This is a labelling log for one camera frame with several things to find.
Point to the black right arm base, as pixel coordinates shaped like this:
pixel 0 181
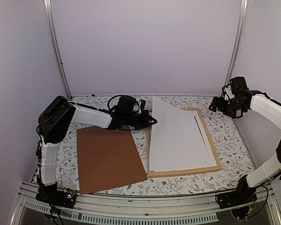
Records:
pixel 242 195

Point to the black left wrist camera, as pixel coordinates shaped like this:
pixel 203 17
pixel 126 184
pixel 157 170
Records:
pixel 126 105

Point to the left aluminium corner post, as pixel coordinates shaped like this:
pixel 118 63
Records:
pixel 52 31

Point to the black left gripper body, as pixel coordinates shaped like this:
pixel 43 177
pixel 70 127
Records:
pixel 138 122

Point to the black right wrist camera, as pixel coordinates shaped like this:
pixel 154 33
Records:
pixel 235 87

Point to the light wooden picture frame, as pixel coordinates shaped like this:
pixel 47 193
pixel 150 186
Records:
pixel 210 145

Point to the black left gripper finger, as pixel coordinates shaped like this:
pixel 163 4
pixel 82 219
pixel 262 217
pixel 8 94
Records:
pixel 142 104
pixel 149 120

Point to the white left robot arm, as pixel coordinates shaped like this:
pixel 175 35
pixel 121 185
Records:
pixel 55 120

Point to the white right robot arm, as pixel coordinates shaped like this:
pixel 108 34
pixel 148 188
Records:
pixel 264 131

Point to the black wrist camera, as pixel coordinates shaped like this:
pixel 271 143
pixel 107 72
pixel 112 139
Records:
pixel 126 105
pixel 235 87

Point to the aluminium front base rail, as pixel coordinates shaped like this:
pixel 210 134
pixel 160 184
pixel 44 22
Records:
pixel 99 209

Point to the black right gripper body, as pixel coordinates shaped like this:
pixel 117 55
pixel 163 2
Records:
pixel 230 108

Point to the brown backing board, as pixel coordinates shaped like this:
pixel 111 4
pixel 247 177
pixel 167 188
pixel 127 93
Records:
pixel 107 159

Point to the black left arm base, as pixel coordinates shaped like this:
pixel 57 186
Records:
pixel 50 194

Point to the photo with white border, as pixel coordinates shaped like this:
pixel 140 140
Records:
pixel 177 136

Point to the floral patterned table cover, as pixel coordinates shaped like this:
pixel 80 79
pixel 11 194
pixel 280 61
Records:
pixel 232 152

